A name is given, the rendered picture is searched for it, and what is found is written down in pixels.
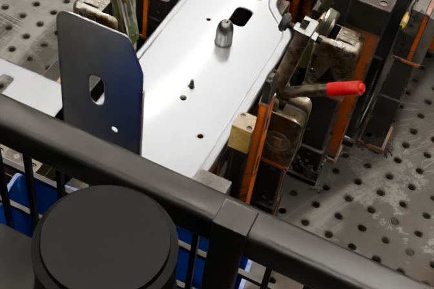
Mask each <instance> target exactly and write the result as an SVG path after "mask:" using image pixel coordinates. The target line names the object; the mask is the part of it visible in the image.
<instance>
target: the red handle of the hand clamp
mask: <svg viewBox="0 0 434 289"><path fill-rule="evenodd" d="M365 90H366V86H365V84H363V82H362V81H342V82H332V83H327V84H320V85H301V86H287V87H286V88H285V89H284V91H283V93H282V95H281V97H280V99H286V98H298V97H322V96H328V97H344V96H357V95H362V94H363V93H364V92H365Z"/></svg>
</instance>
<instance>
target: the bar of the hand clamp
mask: <svg viewBox="0 0 434 289"><path fill-rule="evenodd" d="M291 16H292V14H290V13H289V12H288V13H287V14H286V13H285V14H284V16H283V17H282V19H281V21H280V23H279V25H278V28H279V29H278V30H279V31H281V32H283V31H286V30H287V28H289V29H291V30H292V34H294V37H293V39H292V41H291V44H290V45H289V48H288V49H287V51H286V53H285V55H284V58H283V59H282V62H281V63H280V66H279V68H278V73H279V80H278V84H277V87H276V92H275V93H276V98H277V99H278V100H279V99H280V97H281V95H282V93H283V91H284V89H285V88H286V86H287V85H288V83H289V81H290V79H291V77H292V75H293V73H294V71H295V70H296V67H297V66H298V64H299V62H300V60H301V58H302V56H303V54H304V52H305V49H306V48H307V46H308V44H309V43H311V44H312V45H313V44H314V43H317V44H319V45H320V44H321V43H322V41H323V38H321V37H319V36H318V35H319V33H318V32H316V31H315V30H316V28H317V26H318V25H319V22H318V21H315V20H314V19H311V18H309V17H307V16H305V17H304V20H303V21H302V24H301V23H299V22H297V23H296V24H295V23H293V22H291V20H292V18H293V17H291Z"/></svg>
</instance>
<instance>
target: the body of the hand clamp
mask: <svg viewBox="0 0 434 289"><path fill-rule="evenodd" d="M311 109H312V102H311V100H310V99H309V98H307V97H298V98H286V99H279V106H278V110H277V112H273V111H272V113H271V118H270V121H269V126H268V129H267V134H266V137H265V142H264V145H263V150H262V155H261V158H260V163H259V166H258V171H257V174H256V179H255V182H254V187H253V192H252V195H251V200H250V203H249V204H250V205H252V206H254V207H256V208H259V209H261V210H263V211H265V212H267V213H269V214H272V215H274V216H276V215H277V212H278V208H279V206H280V201H281V199H282V195H283V192H284V189H283V188H282V187H283V183H284V180H285V176H286V173H287V170H288V168H289V166H290V165H291V163H292V161H293V159H294V157H295V155H296V153H297V151H298V149H299V147H300V145H301V142H302V139H303V136H304V132H305V128H306V126H307V122H308V119H309V115H310V113H311Z"/></svg>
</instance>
